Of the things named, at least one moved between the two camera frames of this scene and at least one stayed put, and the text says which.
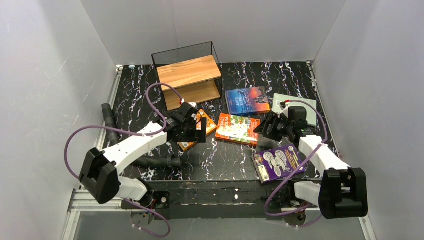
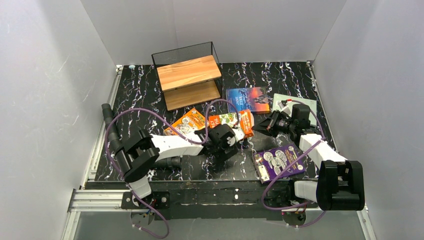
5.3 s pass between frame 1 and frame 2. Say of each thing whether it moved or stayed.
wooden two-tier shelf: stayed
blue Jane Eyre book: stayed
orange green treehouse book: moved
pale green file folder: stayed
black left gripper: moved
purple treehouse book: stayed
